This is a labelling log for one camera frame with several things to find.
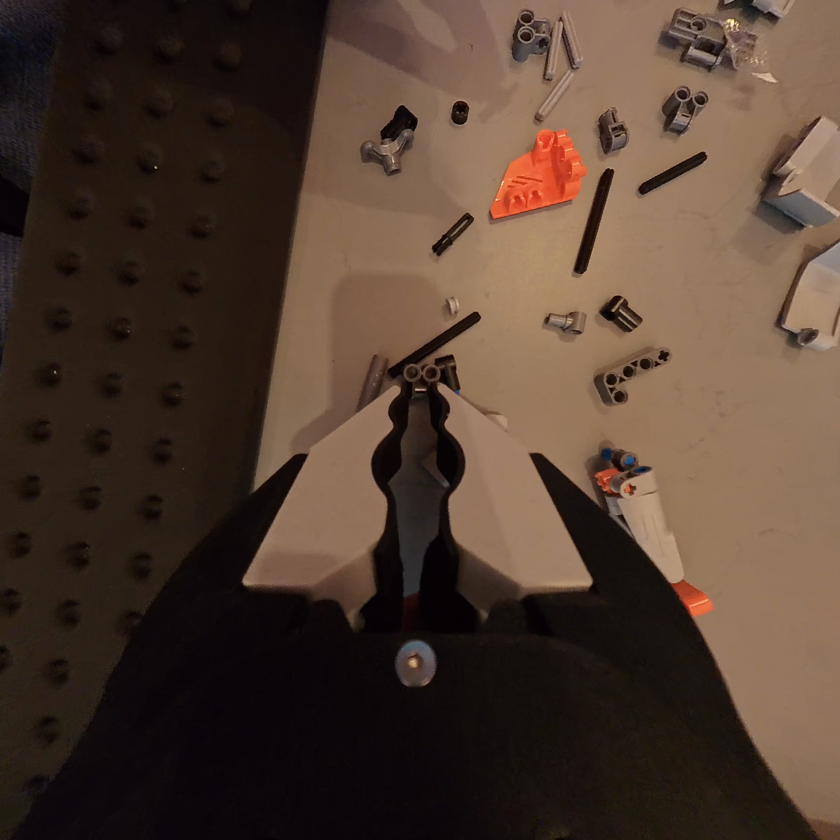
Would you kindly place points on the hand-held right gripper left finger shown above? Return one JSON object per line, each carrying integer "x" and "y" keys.
{"x": 315, "y": 525}

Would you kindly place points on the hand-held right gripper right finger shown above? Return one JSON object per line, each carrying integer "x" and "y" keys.
{"x": 512, "y": 525}

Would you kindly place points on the black connector with blue pin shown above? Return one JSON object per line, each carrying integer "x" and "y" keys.
{"x": 449, "y": 370}

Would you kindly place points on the grey elbow connector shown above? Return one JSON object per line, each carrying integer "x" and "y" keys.
{"x": 566, "y": 323}

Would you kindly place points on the white orange assembled part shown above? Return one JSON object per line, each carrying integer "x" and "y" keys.
{"x": 646, "y": 519}

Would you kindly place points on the grey tube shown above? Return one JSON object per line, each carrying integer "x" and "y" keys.
{"x": 374, "y": 381}

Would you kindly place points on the dark grey bent beam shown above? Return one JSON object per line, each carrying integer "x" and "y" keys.
{"x": 630, "y": 377}

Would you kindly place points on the medium black axle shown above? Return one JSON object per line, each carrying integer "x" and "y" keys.
{"x": 440, "y": 341}

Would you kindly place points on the black stubby connector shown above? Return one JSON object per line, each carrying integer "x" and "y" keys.
{"x": 621, "y": 313}

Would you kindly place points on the black pin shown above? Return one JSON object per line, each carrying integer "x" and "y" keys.
{"x": 453, "y": 234}

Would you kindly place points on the long black axle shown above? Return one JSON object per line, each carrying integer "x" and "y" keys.
{"x": 593, "y": 223}

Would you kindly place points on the orange triangular panel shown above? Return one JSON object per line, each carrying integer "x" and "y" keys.
{"x": 536, "y": 181}

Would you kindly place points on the short black axle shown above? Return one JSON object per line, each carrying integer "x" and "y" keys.
{"x": 673, "y": 173}

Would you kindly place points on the small dark grey connector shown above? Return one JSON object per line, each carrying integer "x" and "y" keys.
{"x": 612, "y": 131}
{"x": 684, "y": 109}

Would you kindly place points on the black clip connector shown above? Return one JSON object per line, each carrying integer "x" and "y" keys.
{"x": 399, "y": 124}

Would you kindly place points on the small black bush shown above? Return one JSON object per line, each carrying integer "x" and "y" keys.
{"x": 460, "y": 112}

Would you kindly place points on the light grey thin bar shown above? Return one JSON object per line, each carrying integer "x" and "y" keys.
{"x": 572, "y": 40}
{"x": 555, "y": 95}

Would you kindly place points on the grey pin connector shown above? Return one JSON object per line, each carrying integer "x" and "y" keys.
{"x": 530, "y": 36}

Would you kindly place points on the grey axle connector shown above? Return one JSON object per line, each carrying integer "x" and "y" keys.
{"x": 696, "y": 37}

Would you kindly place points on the dark blue cloth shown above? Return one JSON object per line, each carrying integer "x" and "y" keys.
{"x": 20, "y": 92}

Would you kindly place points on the clear plastic piece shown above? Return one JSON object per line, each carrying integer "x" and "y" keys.
{"x": 751, "y": 55}

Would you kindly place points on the light grey bracket piece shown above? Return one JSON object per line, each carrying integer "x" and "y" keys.
{"x": 814, "y": 295}
{"x": 803, "y": 177}

